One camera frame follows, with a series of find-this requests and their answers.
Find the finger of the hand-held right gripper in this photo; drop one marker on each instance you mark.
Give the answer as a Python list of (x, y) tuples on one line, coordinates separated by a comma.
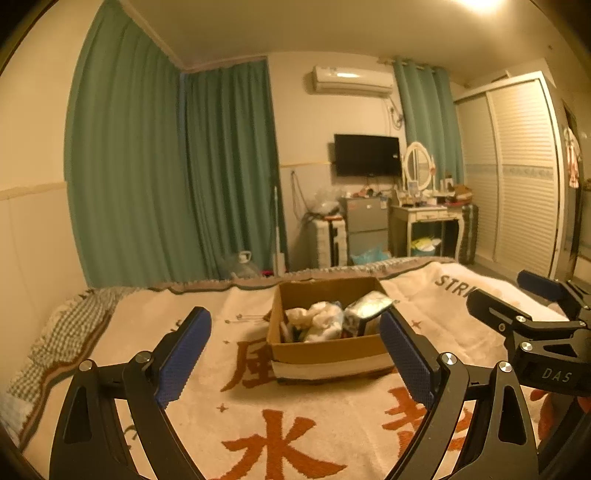
[(496, 314), (540, 284)]

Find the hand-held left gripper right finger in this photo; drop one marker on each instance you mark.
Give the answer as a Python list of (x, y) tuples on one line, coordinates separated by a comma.
[(406, 357)]

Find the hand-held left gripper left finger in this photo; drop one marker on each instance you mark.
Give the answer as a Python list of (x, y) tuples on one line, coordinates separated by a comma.
[(182, 355)]

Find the floral tissue pack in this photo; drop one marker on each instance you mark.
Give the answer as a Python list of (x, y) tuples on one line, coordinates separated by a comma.
[(367, 307)]

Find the brown cardboard box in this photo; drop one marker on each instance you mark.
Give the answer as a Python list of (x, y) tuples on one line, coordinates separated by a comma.
[(323, 357)]

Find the white sock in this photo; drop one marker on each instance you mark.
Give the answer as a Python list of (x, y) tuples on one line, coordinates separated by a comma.
[(318, 318)]

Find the person's right hand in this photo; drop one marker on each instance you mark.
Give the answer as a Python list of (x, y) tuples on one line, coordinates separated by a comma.
[(545, 413)]

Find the dark green suitcase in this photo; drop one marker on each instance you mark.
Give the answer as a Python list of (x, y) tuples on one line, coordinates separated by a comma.
[(469, 235)]

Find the bin with yellow bag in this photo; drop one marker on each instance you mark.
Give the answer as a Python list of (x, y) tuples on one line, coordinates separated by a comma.
[(425, 245)]

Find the clear water jug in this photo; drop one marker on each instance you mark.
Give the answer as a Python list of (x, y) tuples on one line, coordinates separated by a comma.
[(242, 266)]

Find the white louvred wardrobe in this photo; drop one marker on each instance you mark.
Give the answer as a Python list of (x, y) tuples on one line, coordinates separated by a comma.
[(517, 175)]

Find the green checkered bed sheet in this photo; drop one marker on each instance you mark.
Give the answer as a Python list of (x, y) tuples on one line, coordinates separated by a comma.
[(64, 337)]

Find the white dressing table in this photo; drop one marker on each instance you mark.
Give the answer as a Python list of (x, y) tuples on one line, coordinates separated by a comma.
[(422, 214)]

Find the cream printed blanket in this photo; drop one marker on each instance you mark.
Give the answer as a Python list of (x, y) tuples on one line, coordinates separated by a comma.
[(295, 415)]

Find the red hanging ornament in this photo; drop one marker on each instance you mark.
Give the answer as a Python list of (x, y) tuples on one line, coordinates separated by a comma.
[(572, 157)]

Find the white mop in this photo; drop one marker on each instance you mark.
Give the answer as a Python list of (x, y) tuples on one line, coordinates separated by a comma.
[(278, 258)]

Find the white suitcase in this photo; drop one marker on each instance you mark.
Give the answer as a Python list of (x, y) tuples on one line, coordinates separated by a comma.
[(323, 242)]

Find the grey mini fridge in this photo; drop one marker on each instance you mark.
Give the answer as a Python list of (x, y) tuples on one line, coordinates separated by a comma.
[(364, 221)]

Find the white oval vanity mirror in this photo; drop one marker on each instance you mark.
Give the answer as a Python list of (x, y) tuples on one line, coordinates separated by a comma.
[(418, 164)]

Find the clear plastic bags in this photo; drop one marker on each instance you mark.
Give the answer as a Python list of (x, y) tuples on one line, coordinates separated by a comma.
[(323, 203)]

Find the narrow green curtain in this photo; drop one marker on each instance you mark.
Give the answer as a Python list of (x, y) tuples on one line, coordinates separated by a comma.
[(429, 110)]

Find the wide green curtain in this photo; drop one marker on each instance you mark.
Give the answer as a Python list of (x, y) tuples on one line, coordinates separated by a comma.
[(129, 152)]

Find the white air conditioner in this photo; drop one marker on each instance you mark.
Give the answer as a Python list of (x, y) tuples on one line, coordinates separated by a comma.
[(351, 81)]

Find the black wall television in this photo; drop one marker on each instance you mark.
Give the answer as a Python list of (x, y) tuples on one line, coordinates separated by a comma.
[(367, 154)]

